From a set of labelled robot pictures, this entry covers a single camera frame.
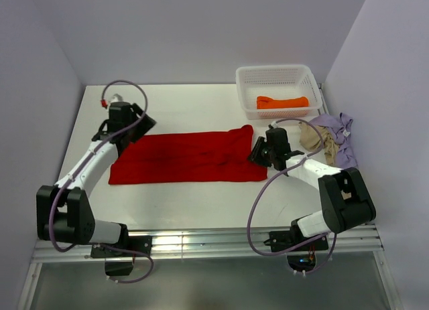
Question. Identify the red t-shirt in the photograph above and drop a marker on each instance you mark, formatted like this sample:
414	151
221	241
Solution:
188	157

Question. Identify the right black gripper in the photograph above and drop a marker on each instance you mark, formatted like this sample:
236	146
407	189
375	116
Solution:
255	155

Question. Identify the rolled orange t-shirt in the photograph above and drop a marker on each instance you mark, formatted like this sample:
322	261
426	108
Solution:
265	102

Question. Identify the aluminium rail frame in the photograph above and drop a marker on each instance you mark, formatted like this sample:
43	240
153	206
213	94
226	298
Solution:
216	269

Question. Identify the purple t-shirt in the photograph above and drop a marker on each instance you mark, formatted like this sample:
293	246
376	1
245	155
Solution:
338	151

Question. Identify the white plastic basket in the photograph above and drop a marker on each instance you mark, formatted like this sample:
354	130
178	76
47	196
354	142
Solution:
294	83

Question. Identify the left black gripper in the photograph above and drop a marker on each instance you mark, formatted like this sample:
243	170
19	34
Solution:
144	125

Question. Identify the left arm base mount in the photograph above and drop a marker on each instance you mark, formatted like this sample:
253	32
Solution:
120	261

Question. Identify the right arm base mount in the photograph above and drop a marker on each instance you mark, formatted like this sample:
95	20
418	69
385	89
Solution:
293	239

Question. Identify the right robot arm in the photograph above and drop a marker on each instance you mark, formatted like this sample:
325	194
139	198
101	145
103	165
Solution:
344	197

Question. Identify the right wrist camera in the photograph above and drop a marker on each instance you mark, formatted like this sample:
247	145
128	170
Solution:
273	125

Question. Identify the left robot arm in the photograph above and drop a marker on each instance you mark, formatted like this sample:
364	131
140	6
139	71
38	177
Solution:
63	210

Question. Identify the beige t-shirt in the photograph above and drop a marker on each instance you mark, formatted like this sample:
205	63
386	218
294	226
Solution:
310	140

